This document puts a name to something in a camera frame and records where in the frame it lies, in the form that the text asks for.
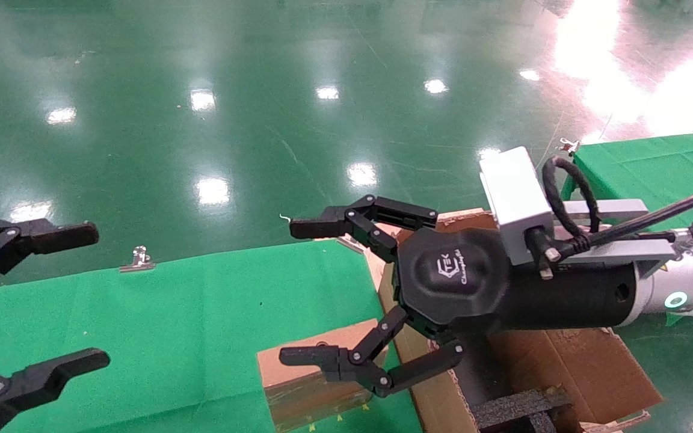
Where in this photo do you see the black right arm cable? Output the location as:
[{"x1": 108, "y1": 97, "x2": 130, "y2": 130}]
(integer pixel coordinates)
[{"x1": 542, "y1": 155, "x2": 693, "y2": 259}]

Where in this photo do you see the small brown cardboard box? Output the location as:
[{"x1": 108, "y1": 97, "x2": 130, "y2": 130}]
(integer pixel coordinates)
[{"x1": 256, "y1": 319, "x2": 390, "y2": 432}]

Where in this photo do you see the black foam insert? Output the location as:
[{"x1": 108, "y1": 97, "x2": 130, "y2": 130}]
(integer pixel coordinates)
[{"x1": 472, "y1": 388, "x2": 573, "y2": 433}]

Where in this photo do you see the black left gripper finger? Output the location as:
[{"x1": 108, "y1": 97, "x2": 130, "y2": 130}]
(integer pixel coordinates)
[
  {"x1": 0, "y1": 217, "x2": 99, "y2": 300},
  {"x1": 0, "y1": 348, "x2": 111, "y2": 433}
]

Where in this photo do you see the large green tablecloth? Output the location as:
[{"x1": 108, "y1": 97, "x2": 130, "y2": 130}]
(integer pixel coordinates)
[{"x1": 0, "y1": 239, "x2": 424, "y2": 433}]

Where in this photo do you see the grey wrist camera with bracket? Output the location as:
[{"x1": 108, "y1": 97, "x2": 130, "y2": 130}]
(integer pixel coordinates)
[{"x1": 479, "y1": 146, "x2": 693, "y2": 281}]

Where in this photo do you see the large open cardboard carton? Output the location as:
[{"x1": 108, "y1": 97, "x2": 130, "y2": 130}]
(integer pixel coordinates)
[{"x1": 363, "y1": 207, "x2": 665, "y2": 433}]

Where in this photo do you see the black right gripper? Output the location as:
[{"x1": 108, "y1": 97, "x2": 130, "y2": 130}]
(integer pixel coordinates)
[{"x1": 279, "y1": 194, "x2": 637, "y2": 398}]

